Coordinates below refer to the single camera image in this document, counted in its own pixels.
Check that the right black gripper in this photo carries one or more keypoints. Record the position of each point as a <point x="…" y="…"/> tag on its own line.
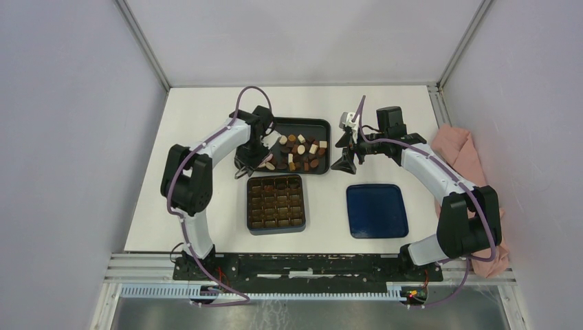
<point x="346" y="163"/>

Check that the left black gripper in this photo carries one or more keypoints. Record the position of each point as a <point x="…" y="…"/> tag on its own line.
<point x="242" y="161"/>

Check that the pink tongs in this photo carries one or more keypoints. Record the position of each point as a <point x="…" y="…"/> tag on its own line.
<point x="266" y="160"/>

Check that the black chocolate tray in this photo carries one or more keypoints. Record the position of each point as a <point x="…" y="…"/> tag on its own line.
<point x="306" y="150"/>

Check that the blue chocolate box with insert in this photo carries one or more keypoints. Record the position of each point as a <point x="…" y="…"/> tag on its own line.
<point x="275" y="205"/>

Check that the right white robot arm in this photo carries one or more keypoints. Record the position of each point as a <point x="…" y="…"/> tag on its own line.
<point x="469" y="221"/>

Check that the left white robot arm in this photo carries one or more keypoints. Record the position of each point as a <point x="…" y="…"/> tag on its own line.
<point x="187" y="182"/>

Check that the blue box lid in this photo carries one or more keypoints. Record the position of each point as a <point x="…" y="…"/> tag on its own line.
<point x="376" y="211"/>

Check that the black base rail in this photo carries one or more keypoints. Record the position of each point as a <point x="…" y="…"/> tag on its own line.
<point x="304" y="273"/>

